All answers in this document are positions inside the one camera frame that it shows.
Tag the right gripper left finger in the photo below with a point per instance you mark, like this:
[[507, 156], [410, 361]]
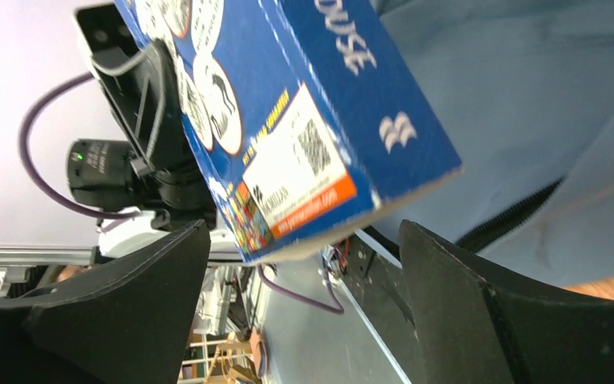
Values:
[[126, 321]]

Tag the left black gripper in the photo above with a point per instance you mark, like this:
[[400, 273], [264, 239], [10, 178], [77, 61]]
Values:
[[132, 54]]

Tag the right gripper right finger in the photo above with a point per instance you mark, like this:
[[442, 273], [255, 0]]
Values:
[[478, 322]]

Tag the dark blue paperback book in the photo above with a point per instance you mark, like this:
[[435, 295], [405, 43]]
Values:
[[304, 120]]

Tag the blue-grey fabric backpack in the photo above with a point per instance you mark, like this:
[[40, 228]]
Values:
[[525, 91]]

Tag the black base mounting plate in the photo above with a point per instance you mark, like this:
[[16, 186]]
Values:
[[375, 280]]

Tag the aluminium front frame rail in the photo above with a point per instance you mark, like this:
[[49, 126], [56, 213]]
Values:
[[44, 255]]

